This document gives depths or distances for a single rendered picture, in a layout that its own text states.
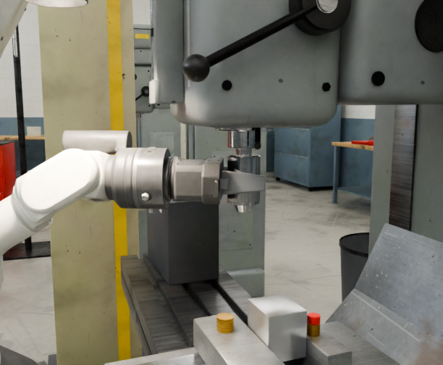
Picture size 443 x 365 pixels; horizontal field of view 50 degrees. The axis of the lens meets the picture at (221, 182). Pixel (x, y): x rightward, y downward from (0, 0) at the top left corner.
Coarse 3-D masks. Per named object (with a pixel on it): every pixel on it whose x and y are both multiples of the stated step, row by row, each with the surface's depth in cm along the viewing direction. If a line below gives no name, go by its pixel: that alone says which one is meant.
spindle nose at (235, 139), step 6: (228, 132) 67; (234, 132) 66; (240, 132) 65; (246, 132) 65; (252, 132) 66; (228, 138) 67; (234, 138) 66; (240, 138) 66; (246, 138) 66; (252, 138) 66; (228, 144) 67; (234, 144) 66; (240, 144) 66; (246, 144) 66; (252, 144) 66
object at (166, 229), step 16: (176, 208) 104; (192, 208) 106; (208, 208) 107; (160, 224) 111; (176, 224) 105; (192, 224) 106; (208, 224) 108; (160, 240) 112; (176, 240) 105; (192, 240) 107; (208, 240) 108; (160, 256) 112; (176, 256) 106; (192, 256) 107; (208, 256) 109; (160, 272) 113; (176, 272) 106; (192, 272) 108; (208, 272) 109
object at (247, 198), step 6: (228, 162) 68; (258, 162) 67; (228, 168) 68; (234, 168) 67; (240, 168) 66; (246, 168) 66; (252, 168) 66; (258, 168) 67; (258, 174) 67; (252, 192) 67; (258, 192) 68; (228, 198) 68; (234, 198) 67; (240, 198) 67; (246, 198) 67; (252, 198) 67; (258, 198) 68; (234, 204) 67; (240, 204) 67; (246, 204) 67; (252, 204) 67
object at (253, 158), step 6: (228, 156) 68; (234, 156) 66; (240, 156) 66; (246, 156) 66; (252, 156) 66; (258, 156) 67; (234, 162) 66; (240, 162) 66; (246, 162) 66; (252, 162) 66
